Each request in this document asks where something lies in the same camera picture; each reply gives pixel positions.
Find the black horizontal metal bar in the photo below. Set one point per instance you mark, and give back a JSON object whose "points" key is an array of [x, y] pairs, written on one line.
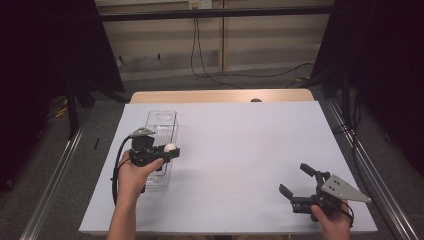
{"points": [[213, 13]]}

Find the white egg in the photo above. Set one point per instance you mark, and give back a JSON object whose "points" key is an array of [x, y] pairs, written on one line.
{"points": [[170, 147]]}

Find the dark round table grommet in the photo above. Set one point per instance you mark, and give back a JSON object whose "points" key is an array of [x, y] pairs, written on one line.
{"points": [[256, 100]]}

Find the person's left hand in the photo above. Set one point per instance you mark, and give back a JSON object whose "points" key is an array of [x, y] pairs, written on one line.
{"points": [[133, 180]]}

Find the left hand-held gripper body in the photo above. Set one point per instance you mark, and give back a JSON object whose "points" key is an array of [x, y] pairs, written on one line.
{"points": [[143, 151]]}

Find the black curtain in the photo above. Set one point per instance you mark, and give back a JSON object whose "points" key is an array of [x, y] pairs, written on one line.
{"points": [[50, 60], [383, 66]]}

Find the white wall socket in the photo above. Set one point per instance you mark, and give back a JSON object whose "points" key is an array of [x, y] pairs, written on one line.
{"points": [[200, 4]]}

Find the person's right hand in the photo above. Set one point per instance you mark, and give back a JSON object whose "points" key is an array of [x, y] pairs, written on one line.
{"points": [[333, 226]]}

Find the light wooden table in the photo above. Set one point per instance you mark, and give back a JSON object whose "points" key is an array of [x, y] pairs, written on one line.
{"points": [[200, 96]]}

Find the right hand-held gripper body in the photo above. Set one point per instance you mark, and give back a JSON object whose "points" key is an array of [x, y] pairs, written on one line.
{"points": [[328, 198]]}

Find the white table board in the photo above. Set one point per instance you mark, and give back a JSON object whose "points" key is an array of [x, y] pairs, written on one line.
{"points": [[250, 143]]}

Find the metal floor rail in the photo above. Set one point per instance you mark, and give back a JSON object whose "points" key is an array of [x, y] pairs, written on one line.
{"points": [[53, 186], [376, 173]]}

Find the black stand leg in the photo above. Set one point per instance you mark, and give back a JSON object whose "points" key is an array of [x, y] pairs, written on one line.
{"points": [[72, 113]]}

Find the clear plastic egg tray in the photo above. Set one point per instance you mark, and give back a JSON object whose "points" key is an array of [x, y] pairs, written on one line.
{"points": [[164, 128]]}

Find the black pen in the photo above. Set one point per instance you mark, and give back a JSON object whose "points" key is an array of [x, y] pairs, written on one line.
{"points": [[96, 144]]}

